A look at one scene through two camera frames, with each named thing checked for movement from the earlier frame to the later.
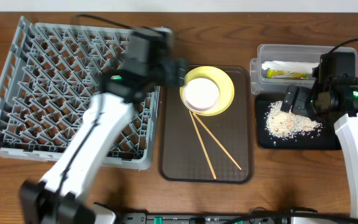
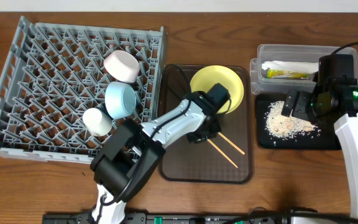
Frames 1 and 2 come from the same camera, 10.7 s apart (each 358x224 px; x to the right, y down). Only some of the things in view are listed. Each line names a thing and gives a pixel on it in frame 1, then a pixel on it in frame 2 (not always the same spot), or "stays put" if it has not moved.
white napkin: (292, 66) stays put
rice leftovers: (288, 126) stays put
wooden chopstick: (203, 145) → (222, 152)
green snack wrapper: (281, 74) stays put
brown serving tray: (215, 149) stays put
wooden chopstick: (219, 144) → (230, 143)
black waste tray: (327, 139) stays put
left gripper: (173, 72) → (204, 133)
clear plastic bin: (278, 66) stays put
